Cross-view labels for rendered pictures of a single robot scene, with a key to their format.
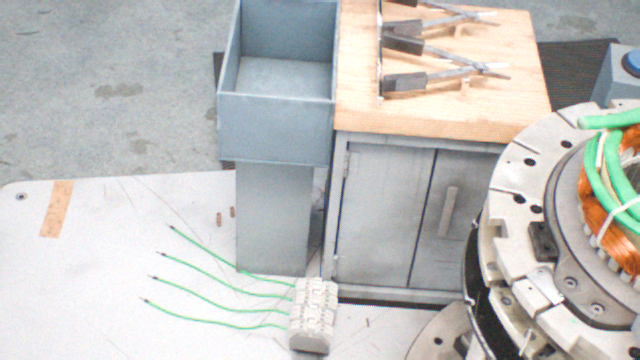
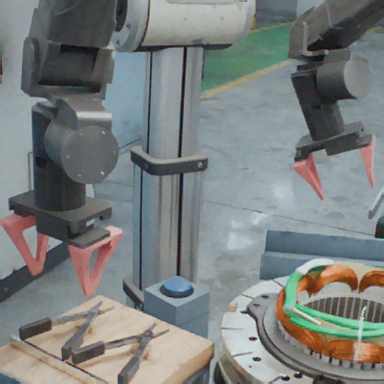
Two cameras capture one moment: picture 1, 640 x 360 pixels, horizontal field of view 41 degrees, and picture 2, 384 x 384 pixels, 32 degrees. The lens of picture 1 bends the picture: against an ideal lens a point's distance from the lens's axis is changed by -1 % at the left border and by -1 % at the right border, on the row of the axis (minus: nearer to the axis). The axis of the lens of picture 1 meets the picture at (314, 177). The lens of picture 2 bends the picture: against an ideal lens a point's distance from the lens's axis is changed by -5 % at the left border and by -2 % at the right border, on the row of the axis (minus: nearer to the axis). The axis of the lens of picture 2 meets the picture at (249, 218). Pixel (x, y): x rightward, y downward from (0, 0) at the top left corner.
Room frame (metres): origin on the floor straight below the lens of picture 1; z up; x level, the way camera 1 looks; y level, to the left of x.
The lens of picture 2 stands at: (0.21, 0.39, 1.51)
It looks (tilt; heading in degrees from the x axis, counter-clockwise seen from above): 22 degrees down; 300
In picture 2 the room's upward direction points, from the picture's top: 4 degrees clockwise
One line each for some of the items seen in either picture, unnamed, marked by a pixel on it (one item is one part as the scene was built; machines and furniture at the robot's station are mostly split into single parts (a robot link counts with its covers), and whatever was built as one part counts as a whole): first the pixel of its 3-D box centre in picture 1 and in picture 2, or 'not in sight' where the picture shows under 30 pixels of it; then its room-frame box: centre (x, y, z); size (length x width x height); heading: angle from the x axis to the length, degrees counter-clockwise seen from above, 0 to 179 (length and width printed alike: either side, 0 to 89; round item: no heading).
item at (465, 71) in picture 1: (454, 74); (142, 348); (0.63, -0.12, 1.09); 0.06 x 0.01 x 0.01; 115
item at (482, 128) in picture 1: (438, 65); (102, 357); (0.69, -0.11, 1.05); 0.20 x 0.19 x 0.02; 90
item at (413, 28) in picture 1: (401, 29); (72, 345); (0.69, -0.07, 1.09); 0.04 x 0.01 x 0.02; 107
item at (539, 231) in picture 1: (543, 239); (329, 383); (0.42, -0.17, 1.10); 0.03 x 0.01 x 0.01; 6
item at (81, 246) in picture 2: not in sight; (79, 253); (0.70, -0.09, 1.19); 0.07 x 0.07 x 0.09; 2
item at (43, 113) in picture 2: not in sight; (61, 131); (0.72, -0.09, 1.33); 0.07 x 0.06 x 0.07; 154
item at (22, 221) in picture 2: not in sight; (43, 239); (0.75, -0.09, 1.19); 0.07 x 0.07 x 0.09; 2
